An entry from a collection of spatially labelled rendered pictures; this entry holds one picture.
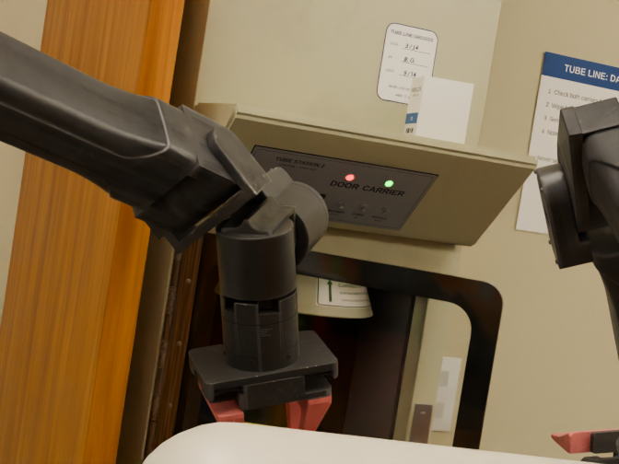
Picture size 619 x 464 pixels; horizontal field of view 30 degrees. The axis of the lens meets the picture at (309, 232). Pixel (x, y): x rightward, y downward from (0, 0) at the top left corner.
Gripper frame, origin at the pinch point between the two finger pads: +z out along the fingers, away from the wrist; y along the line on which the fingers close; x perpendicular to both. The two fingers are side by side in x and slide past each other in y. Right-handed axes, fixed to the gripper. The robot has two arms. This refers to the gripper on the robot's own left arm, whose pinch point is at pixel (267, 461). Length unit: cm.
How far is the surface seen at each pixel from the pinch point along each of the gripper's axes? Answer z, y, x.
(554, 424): 44, -64, -69
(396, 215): -10.2, -20.6, -24.3
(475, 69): -22, -33, -33
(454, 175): -14.7, -25.3, -20.9
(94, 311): -6.8, 10.3, -19.5
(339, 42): -26.5, -17.7, -31.8
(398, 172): -15.7, -19.5, -20.9
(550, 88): -8, -67, -78
